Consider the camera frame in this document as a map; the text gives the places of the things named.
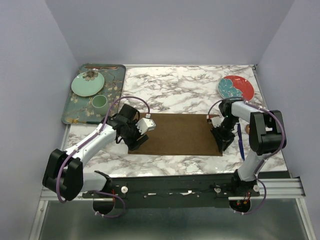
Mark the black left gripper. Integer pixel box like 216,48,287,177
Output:
122,118,149,151

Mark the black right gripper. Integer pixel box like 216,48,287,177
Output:
210,116,240,153

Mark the brown fabric napkin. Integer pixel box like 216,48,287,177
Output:
128,113,223,156

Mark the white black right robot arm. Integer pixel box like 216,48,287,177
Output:
206,97,287,196

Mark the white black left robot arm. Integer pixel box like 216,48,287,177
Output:
42,104,156,202

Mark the copper spoon on table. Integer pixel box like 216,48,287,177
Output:
245,124,250,134

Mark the mint green cup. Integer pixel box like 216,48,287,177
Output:
91,95,109,116

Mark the red and teal plate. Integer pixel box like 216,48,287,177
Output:
217,75,255,101

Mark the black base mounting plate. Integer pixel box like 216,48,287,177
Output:
82,172,260,209

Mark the mint green floral plate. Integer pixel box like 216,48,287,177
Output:
71,70,105,97

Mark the copper spoon on tray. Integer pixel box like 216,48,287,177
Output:
85,65,118,71

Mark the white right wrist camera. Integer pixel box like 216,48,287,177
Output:
206,114,222,128

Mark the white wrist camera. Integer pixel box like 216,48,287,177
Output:
135,117,156,135
206,114,222,128

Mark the blue handled knife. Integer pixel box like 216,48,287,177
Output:
237,123,245,161

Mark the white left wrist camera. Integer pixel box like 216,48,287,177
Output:
135,117,156,135

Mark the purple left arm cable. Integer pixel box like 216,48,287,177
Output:
56,96,152,219

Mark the gold fork green handle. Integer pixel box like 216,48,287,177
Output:
66,118,100,125

